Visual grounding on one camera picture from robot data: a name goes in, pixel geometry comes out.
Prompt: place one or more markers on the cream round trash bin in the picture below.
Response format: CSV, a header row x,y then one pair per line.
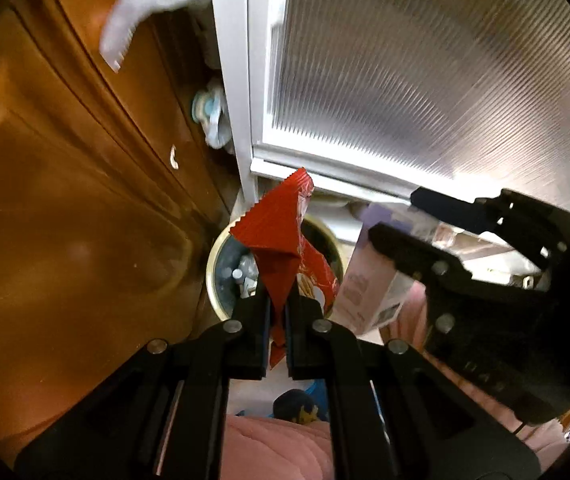
x,y
217,280

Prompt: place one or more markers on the blue white plastic object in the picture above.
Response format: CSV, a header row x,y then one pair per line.
x,y
210,110

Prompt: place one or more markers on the hanging white plastic bag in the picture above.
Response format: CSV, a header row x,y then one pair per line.
x,y
130,25

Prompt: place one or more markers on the purple white carton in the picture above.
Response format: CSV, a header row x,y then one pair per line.
x,y
365,285

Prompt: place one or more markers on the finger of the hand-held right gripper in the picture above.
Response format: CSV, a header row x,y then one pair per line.
x,y
415,252
450,210

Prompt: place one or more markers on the red snack wrapper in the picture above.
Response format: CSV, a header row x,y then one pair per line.
x,y
277,230

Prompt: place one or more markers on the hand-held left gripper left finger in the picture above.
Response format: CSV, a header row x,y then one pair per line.
x,y
265,332

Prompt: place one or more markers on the brown wooden cabinet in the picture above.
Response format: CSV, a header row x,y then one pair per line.
x,y
65,210

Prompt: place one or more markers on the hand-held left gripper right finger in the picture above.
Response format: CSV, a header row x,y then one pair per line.
x,y
290,332

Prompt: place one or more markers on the blue slipper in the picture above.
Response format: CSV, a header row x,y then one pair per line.
x,y
295,405

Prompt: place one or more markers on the pink quilted clothing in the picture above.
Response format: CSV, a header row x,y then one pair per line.
x,y
275,450

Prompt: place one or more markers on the white cabinet ribbed glass door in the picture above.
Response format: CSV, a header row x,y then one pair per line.
x,y
390,85

